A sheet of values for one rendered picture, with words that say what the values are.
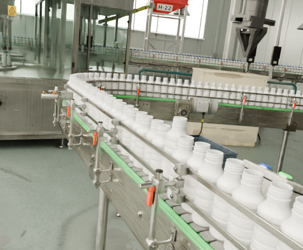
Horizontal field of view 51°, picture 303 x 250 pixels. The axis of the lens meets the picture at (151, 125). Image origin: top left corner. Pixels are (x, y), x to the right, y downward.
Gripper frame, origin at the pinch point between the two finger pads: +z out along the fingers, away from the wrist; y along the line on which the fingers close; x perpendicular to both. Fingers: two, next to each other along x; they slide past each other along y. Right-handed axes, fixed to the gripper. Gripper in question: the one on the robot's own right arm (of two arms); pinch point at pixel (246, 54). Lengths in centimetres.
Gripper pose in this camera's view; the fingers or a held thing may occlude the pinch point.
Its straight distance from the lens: 89.5
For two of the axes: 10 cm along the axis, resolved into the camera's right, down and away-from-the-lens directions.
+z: -1.2, 9.6, 2.6
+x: 5.2, 2.8, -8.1
